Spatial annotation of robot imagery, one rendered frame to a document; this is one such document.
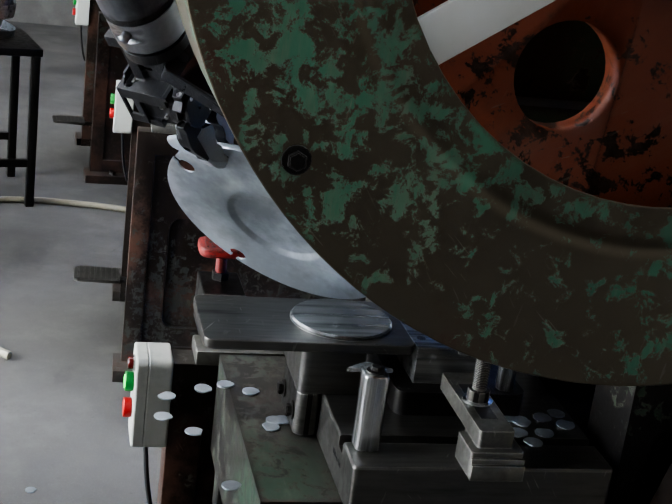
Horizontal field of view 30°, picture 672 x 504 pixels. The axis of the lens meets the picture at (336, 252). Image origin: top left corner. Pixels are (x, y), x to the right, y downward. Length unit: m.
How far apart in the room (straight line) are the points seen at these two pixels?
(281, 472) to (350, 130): 0.59
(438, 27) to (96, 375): 2.30
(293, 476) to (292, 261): 0.27
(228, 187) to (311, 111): 0.52
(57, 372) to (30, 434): 0.33
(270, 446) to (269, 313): 0.16
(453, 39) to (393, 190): 0.12
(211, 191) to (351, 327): 0.23
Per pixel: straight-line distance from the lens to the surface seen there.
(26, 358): 3.25
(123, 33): 1.23
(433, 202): 0.98
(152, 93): 1.30
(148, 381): 1.74
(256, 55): 0.92
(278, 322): 1.49
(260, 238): 1.53
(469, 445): 1.37
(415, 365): 1.48
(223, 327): 1.46
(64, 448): 2.83
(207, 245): 1.79
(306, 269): 1.53
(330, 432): 1.46
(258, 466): 1.45
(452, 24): 0.97
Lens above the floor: 1.34
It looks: 18 degrees down
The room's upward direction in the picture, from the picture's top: 7 degrees clockwise
